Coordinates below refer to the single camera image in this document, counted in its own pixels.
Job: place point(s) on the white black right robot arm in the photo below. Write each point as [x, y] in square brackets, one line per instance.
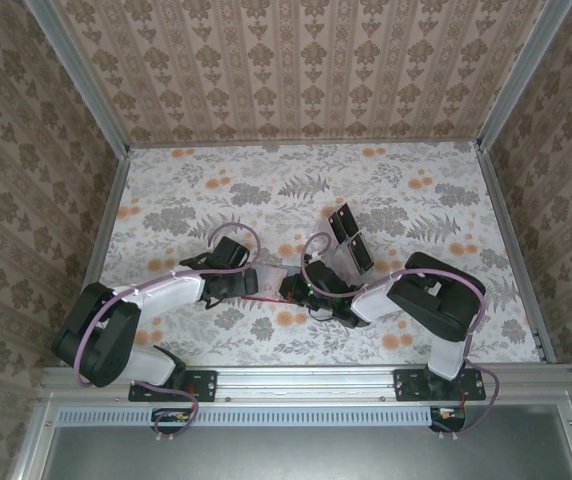
[371, 305]

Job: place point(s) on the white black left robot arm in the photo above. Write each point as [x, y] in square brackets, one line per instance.
[166, 295]

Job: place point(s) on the floral table cover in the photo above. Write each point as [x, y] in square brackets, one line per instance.
[366, 170]

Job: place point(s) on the black controller board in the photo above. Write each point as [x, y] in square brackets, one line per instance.
[171, 422]
[453, 420]

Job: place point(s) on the grey metal panel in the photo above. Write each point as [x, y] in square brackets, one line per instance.
[306, 455]

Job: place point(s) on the aluminium mounting rail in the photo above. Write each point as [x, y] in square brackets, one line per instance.
[306, 385]

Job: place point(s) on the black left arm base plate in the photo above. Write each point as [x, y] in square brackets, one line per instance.
[206, 385]

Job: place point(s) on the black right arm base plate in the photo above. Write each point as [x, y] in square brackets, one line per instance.
[406, 385]

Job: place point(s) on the aluminium side rail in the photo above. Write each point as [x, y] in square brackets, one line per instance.
[105, 225]
[514, 250]

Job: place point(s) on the aluminium frame post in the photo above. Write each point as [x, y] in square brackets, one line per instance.
[520, 75]
[83, 75]

